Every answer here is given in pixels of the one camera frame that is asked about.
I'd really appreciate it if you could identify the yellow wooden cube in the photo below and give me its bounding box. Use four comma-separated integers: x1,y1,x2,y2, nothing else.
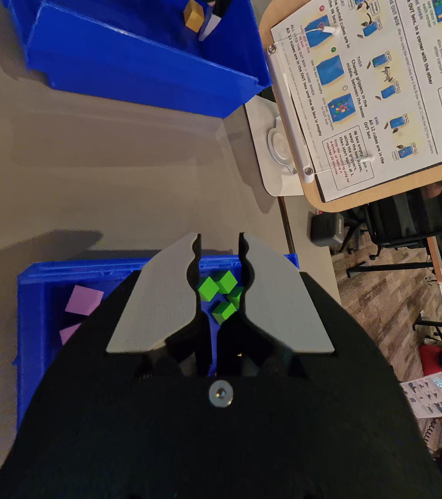
183,0,205,33

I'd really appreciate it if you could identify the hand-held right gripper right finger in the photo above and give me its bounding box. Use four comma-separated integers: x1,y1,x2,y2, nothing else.
238,232,335,355

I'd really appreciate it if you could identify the purple wooden cube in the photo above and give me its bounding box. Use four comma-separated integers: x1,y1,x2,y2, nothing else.
64,285,105,316
59,323,83,345

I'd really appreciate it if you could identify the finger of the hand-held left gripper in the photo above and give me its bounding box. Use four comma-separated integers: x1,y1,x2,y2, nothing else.
198,0,233,42

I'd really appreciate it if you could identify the white board stand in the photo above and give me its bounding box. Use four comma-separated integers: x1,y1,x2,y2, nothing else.
244,95,306,196

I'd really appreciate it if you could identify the black power brick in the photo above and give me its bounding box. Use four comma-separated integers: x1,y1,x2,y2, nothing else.
310,211,348,247

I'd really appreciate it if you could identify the blue plastic bin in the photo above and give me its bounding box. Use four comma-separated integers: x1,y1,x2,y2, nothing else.
1,0,272,119
12,253,299,429

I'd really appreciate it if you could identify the grey desk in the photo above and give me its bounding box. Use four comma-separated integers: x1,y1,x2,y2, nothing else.
0,0,342,488

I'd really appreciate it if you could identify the black office chair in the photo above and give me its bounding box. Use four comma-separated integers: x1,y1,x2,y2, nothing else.
342,172,442,273

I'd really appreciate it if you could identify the hanging laminated card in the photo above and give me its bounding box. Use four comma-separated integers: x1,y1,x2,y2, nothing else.
400,372,442,419

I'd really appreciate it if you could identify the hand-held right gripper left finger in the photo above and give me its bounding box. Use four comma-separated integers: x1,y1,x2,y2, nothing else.
106,233,202,354

